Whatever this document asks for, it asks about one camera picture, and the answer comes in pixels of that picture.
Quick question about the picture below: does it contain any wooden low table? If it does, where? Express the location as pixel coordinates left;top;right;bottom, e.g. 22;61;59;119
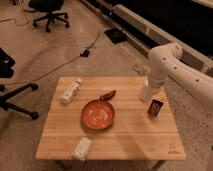
36;77;186;161

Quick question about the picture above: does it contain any red chili pepper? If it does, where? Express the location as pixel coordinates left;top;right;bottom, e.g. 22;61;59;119
99;90;116;100

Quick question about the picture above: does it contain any orange patterned plate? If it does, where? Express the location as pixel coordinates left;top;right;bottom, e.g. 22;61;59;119
81;99;115;130

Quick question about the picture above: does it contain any white plastic bottle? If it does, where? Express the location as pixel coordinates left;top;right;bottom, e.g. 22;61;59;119
60;79;82;104

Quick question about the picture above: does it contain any black office chair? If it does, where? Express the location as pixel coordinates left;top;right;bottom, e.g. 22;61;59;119
28;0;70;33

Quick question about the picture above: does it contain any white rectangular box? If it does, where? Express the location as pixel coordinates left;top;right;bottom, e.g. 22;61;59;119
72;137;92;161

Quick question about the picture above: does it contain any dark boxed eraser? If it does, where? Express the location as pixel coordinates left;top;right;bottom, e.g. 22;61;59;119
148;99;163;116

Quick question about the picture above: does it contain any black power adapter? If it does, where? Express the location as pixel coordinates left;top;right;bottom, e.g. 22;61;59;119
80;49;90;57

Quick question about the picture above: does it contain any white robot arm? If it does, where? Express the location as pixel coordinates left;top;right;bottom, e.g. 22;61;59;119
148;43;213;111

